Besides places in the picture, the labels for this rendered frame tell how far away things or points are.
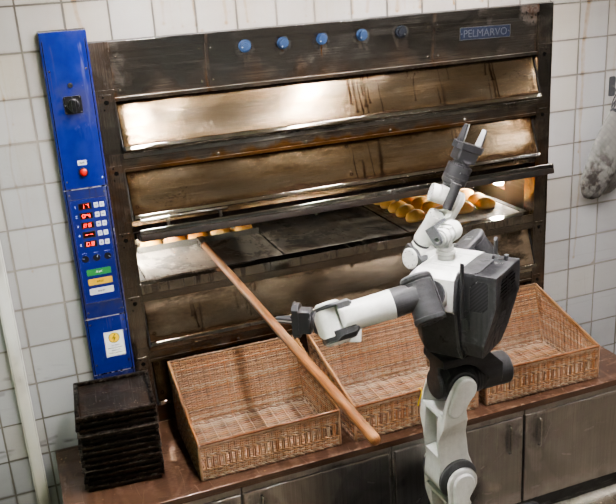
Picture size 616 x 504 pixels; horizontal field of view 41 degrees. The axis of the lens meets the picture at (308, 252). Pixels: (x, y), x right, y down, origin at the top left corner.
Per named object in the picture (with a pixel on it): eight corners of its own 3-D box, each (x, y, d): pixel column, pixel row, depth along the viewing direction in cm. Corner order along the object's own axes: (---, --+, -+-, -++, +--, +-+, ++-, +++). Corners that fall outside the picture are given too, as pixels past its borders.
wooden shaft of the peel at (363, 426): (382, 445, 203) (382, 435, 202) (371, 448, 202) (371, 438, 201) (208, 247, 355) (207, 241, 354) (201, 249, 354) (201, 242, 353)
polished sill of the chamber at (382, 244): (139, 290, 323) (138, 281, 322) (525, 218, 381) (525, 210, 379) (142, 295, 318) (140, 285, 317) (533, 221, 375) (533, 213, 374)
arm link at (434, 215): (465, 190, 289) (448, 219, 297) (442, 181, 288) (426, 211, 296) (466, 200, 284) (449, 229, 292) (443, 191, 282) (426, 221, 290)
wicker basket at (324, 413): (172, 420, 336) (164, 360, 327) (300, 390, 354) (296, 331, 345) (200, 484, 293) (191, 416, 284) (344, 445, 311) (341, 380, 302)
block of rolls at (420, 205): (354, 194, 423) (354, 184, 421) (436, 181, 438) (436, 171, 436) (409, 225, 369) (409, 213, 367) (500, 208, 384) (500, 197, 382)
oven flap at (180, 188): (133, 221, 308) (123, 169, 308) (535, 157, 365) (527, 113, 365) (134, 220, 304) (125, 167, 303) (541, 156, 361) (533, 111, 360)
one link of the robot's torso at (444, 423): (453, 470, 298) (458, 353, 283) (480, 496, 282) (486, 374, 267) (416, 479, 292) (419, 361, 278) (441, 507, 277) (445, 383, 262)
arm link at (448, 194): (464, 177, 290) (452, 206, 293) (437, 167, 289) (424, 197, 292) (472, 184, 279) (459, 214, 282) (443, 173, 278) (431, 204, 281)
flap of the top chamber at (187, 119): (124, 153, 299) (114, 100, 299) (536, 99, 356) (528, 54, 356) (125, 151, 295) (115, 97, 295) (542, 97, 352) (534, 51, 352)
